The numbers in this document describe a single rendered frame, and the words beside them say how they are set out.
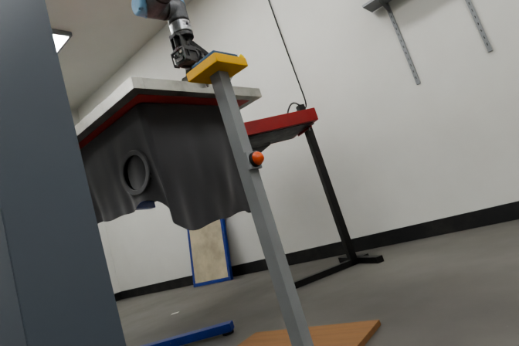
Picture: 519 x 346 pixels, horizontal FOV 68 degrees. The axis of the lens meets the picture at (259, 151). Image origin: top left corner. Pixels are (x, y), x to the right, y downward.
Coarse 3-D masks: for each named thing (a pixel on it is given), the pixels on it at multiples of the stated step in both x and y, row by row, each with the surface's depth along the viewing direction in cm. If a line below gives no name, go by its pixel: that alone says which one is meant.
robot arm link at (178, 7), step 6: (174, 0) 134; (180, 0) 136; (174, 6) 133; (180, 6) 135; (174, 12) 133; (180, 12) 134; (186, 12) 136; (168, 18) 134; (174, 18) 133; (180, 18) 133; (186, 18) 135; (168, 24) 136
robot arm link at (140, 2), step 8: (136, 0) 126; (144, 0) 125; (152, 0) 124; (136, 8) 127; (144, 8) 126; (152, 8) 127; (160, 8) 127; (168, 8) 131; (144, 16) 129; (152, 16) 130; (160, 16) 131; (168, 16) 133
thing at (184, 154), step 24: (144, 120) 121; (168, 120) 127; (192, 120) 135; (216, 120) 144; (168, 144) 124; (192, 144) 131; (216, 144) 140; (168, 168) 121; (192, 168) 128; (216, 168) 136; (168, 192) 118; (192, 192) 125; (216, 192) 133; (240, 192) 144; (192, 216) 123; (216, 216) 128
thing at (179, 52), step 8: (176, 32) 131; (184, 32) 132; (192, 32) 136; (176, 40) 132; (184, 40) 134; (176, 48) 130; (184, 48) 129; (192, 48) 132; (176, 56) 131; (184, 56) 129; (192, 56) 131; (176, 64) 132; (184, 64) 133; (192, 64) 134
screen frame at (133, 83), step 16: (128, 80) 112; (144, 80) 114; (160, 80) 118; (176, 80) 123; (112, 96) 118; (128, 96) 114; (176, 96) 126; (192, 96) 131; (208, 96) 135; (240, 96) 146; (256, 96) 153; (96, 112) 124; (112, 112) 123; (80, 128) 132; (96, 128) 132
